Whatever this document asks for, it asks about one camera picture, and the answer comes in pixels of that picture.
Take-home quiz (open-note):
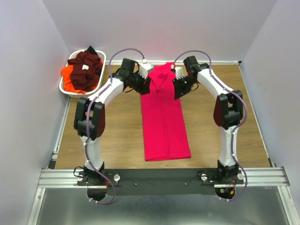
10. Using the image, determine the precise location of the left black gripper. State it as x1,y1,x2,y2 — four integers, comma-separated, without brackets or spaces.
129,70,151,96

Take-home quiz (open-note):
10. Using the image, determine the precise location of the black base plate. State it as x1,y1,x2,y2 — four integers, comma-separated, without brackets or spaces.
73,168,244,201

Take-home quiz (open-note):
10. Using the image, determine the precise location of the black t shirt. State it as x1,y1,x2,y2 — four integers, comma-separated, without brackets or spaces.
85,46,98,56

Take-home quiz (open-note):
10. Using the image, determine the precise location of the left aluminium rail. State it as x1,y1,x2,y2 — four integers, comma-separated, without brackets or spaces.
47,97,71,169

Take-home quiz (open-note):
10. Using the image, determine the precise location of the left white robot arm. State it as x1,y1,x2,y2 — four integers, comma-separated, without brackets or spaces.
74,58,154,185

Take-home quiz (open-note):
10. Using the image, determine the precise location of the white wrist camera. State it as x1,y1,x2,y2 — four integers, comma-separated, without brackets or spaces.
171,65,185,80
138,59,154,80

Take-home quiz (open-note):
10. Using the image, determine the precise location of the orange t shirt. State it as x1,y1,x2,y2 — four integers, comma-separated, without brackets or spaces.
61,59,103,94

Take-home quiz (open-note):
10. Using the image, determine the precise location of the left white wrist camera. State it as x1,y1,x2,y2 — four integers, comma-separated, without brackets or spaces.
138,59,154,80

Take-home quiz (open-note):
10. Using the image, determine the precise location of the pink t shirt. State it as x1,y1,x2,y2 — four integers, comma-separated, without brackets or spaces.
141,62,191,161

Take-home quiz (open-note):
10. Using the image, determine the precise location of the front aluminium rail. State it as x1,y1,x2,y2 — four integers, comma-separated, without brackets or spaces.
37,167,290,188

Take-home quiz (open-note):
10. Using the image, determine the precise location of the back aluminium rail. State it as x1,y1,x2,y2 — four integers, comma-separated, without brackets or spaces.
105,60,242,66

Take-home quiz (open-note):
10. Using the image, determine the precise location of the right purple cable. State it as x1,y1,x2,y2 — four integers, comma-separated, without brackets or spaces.
172,50,249,203

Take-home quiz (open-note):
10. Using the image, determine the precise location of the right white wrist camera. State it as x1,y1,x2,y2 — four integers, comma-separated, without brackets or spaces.
171,65,185,80

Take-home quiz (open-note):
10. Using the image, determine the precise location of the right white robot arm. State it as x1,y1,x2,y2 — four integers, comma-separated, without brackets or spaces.
171,56,243,184

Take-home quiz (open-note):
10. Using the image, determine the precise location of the maroon t shirt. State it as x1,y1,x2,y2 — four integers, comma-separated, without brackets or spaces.
67,49,103,92

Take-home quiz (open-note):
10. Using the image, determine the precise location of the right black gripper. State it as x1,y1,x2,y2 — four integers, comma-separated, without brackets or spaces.
171,75,195,100

